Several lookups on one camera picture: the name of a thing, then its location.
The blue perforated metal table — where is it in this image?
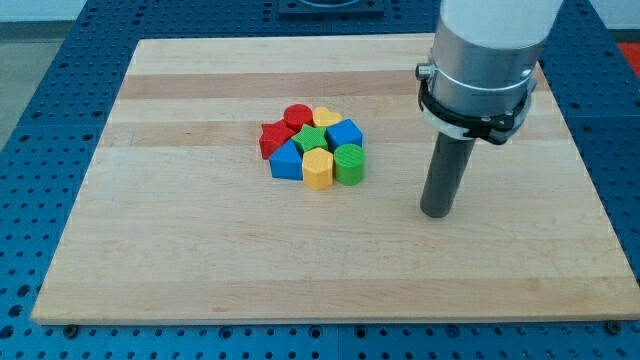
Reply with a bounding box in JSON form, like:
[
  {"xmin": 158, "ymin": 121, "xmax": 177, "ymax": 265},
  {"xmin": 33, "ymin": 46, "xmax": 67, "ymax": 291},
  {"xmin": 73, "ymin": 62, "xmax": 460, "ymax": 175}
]
[{"xmin": 1, "ymin": 0, "xmax": 639, "ymax": 359}]

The red cylinder block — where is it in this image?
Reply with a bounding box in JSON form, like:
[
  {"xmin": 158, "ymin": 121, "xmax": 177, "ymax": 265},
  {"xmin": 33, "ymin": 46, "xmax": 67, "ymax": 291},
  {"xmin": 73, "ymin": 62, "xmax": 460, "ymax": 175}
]
[{"xmin": 283, "ymin": 104, "xmax": 313, "ymax": 132}]

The blue triangular block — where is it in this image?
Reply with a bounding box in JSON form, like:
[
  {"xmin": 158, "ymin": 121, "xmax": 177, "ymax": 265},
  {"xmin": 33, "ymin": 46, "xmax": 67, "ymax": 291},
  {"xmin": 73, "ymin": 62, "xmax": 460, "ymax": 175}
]
[{"xmin": 269, "ymin": 140, "xmax": 303, "ymax": 181}]

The yellow hexagon block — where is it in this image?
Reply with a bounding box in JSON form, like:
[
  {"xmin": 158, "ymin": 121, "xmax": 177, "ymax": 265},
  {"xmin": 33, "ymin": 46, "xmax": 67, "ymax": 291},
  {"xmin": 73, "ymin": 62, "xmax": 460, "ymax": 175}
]
[{"xmin": 302, "ymin": 148, "xmax": 334, "ymax": 190}]

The green cylinder block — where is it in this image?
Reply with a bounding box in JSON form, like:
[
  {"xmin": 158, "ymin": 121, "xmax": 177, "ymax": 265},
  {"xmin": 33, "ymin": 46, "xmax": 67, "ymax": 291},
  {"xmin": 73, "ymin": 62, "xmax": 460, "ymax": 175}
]
[{"xmin": 334, "ymin": 143, "xmax": 366, "ymax": 186}]

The red star block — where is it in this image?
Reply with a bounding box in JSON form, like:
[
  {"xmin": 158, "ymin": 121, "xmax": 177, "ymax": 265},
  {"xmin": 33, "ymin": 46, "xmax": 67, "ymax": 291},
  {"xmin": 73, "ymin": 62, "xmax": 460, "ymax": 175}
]
[{"xmin": 259, "ymin": 119, "xmax": 296, "ymax": 160}]

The yellow heart block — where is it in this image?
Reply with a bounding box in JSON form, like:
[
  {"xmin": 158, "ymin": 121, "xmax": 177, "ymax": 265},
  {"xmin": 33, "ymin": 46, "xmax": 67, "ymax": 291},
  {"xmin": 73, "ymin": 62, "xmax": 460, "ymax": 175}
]
[{"xmin": 312, "ymin": 106, "xmax": 344, "ymax": 128}]

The blue cube block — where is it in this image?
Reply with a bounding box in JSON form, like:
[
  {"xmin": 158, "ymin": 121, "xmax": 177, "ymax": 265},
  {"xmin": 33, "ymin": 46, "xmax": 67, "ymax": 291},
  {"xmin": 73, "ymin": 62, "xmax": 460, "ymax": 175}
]
[{"xmin": 326, "ymin": 119, "xmax": 363, "ymax": 152}]

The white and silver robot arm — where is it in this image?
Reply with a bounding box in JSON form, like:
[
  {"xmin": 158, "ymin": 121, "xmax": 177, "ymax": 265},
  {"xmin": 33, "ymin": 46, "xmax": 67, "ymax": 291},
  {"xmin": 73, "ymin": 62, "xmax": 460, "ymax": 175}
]
[{"xmin": 415, "ymin": 0, "xmax": 562, "ymax": 145}]

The black mounting plate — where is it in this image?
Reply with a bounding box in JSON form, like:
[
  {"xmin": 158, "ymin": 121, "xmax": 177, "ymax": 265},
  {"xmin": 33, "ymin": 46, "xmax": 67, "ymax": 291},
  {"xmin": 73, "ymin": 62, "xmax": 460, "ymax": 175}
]
[{"xmin": 278, "ymin": 0, "xmax": 385, "ymax": 19}]

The wooden board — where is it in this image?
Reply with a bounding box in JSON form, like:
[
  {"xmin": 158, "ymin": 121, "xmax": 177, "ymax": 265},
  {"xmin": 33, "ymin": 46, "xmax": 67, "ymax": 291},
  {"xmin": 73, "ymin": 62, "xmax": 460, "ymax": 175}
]
[{"xmin": 31, "ymin": 34, "xmax": 639, "ymax": 325}]

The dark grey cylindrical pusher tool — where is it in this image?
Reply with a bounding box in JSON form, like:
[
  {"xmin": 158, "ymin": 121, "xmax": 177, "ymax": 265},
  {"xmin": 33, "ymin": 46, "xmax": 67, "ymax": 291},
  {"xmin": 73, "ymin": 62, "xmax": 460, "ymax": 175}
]
[{"xmin": 420, "ymin": 133, "xmax": 475, "ymax": 218}]

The green star block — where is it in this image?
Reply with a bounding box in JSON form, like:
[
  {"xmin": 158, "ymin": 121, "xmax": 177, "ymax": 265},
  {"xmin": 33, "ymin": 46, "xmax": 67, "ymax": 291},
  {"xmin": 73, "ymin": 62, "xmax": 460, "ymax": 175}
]
[{"xmin": 291, "ymin": 124, "xmax": 329, "ymax": 153}]

